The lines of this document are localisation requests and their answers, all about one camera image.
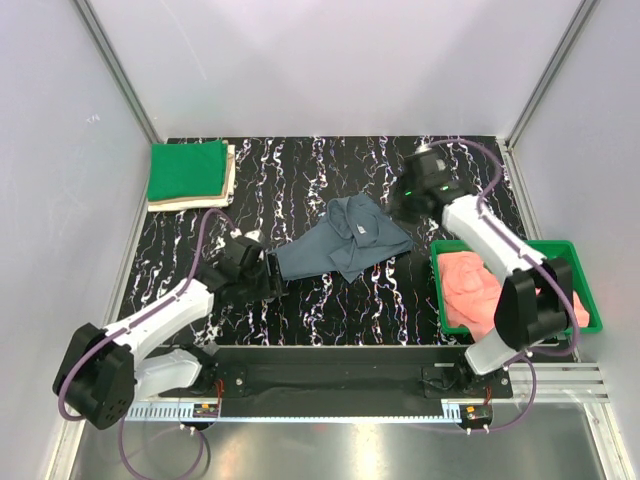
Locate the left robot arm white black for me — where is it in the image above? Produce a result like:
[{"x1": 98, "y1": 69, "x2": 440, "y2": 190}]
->
[{"x1": 52, "y1": 235, "x2": 285, "y2": 430}]

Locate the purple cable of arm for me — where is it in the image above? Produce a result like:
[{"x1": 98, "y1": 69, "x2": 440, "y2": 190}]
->
[
  {"x1": 57, "y1": 208, "x2": 241, "y2": 479},
  {"x1": 409, "y1": 138, "x2": 581, "y2": 434}
]

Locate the pink t-shirt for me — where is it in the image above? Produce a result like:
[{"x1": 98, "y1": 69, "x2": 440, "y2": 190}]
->
[{"x1": 437, "y1": 251, "x2": 591, "y2": 341}]

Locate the green plastic bin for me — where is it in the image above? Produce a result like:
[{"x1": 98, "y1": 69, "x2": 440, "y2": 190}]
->
[{"x1": 429, "y1": 239, "x2": 604, "y2": 335}]

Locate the aluminium frame rail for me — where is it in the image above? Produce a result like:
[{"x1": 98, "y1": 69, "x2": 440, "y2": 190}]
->
[{"x1": 509, "y1": 363, "x2": 609, "y2": 403}]

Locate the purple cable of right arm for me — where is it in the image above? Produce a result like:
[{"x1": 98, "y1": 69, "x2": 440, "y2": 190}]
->
[{"x1": 409, "y1": 138, "x2": 581, "y2": 434}]

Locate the blue-grey t-shirt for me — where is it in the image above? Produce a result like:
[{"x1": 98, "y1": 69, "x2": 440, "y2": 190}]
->
[{"x1": 274, "y1": 193, "x2": 413, "y2": 283}]

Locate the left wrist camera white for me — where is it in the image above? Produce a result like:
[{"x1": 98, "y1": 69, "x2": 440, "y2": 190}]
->
[{"x1": 243, "y1": 229, "x2": 265, "y2": 244}]

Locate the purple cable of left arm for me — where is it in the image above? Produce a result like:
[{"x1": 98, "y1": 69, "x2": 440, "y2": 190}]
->
[{"x1": 57, "y1": 208, "x2": 241, "y2": 479}]

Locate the folded green t-shirt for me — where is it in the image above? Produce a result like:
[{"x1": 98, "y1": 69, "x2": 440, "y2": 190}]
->
[{"x1": 147, "y1": 140, "x2": 227, "y2": 202}]

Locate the folded beige t-shirt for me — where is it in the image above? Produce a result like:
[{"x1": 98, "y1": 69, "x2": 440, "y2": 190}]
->
[{"x1": 147, "y1": 140, "x2": 236, "y2": 212}]

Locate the grey slotted cable duct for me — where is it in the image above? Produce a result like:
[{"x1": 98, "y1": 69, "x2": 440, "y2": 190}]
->
[{"x1": 125, "y1": 400, "x2": 493, "y2": 425}]

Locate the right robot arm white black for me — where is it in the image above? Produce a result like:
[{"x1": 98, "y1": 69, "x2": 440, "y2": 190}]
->
[{"x1": 390, "y1": 146, "x2": 580, "y2": 397}]

